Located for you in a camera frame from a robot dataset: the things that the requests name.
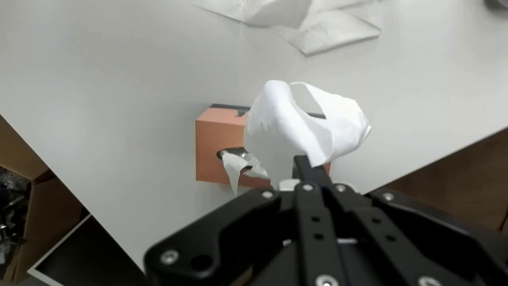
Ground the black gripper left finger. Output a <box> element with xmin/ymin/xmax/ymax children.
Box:
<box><xmin>143</xmin><ymin>154</ymin><xmax>339</xmax><ymax>286</ymax></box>

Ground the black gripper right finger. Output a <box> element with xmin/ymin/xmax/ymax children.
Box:
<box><xmin>309</xmin><ymin>164</ymin><xmax>508</xmax><ymax>286</ymax></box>

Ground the white tissue sheet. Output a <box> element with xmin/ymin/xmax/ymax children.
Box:
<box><xmin>243</xmin><ymin>78</ymin><xmax>373</xmax><ymax>184</ymax></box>

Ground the white tissue in box slot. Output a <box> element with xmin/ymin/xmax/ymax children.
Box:
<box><xmin>217</xmin><ymin>149</ymin><xmax>273</xmax><ymax>197</ymax></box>

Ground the orange tissue box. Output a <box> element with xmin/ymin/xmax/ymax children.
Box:
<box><xmin>193</xmin><ymin>102</ymin><xmax>333</xmax><ymax>192</ymax></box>

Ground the flat white tissue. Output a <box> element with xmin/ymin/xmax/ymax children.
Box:
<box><xmin>287</xmin><ymin>6</ymin><xmax>382</xmax><ymax>57</ymax></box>

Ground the crumpled white tissue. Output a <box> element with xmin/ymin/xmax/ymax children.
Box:
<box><xmin>192</xmin><ymin>0</ymin><xmax>319</xmax><ymax>30</ymax></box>

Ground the open brown cardboard box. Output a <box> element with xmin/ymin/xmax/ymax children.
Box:
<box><xmin>0</xmin><ymin>113</ymin><xmax>92</xmax><ymax>286</ymax></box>

